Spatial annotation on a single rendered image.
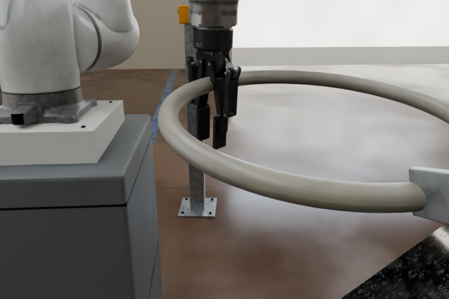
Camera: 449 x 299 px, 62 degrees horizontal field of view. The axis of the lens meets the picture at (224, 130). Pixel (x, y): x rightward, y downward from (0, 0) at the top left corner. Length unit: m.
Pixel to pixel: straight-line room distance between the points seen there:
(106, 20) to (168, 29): 5.76
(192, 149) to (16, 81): 0.48
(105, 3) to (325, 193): 0.72
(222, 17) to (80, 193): 0.40
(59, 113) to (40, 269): 0.30
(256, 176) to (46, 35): 0.55
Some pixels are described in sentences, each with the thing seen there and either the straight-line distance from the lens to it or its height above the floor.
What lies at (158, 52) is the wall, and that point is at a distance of 6.75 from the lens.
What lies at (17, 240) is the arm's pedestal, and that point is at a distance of 0.81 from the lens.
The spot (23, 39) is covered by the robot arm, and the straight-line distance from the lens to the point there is 0.81.
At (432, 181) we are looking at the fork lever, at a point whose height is 0.93.
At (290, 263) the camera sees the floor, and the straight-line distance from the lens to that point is 1.77.
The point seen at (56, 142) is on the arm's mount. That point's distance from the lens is 0.76.
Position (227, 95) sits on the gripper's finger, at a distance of 0.69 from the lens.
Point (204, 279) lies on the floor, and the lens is 1.67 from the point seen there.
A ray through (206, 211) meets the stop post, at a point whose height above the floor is 0.01.
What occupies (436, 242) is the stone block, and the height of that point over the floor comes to 0.78.
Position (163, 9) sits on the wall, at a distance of 6.69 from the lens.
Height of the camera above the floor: 1.09
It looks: 19 degrees down
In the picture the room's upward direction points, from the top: straight up
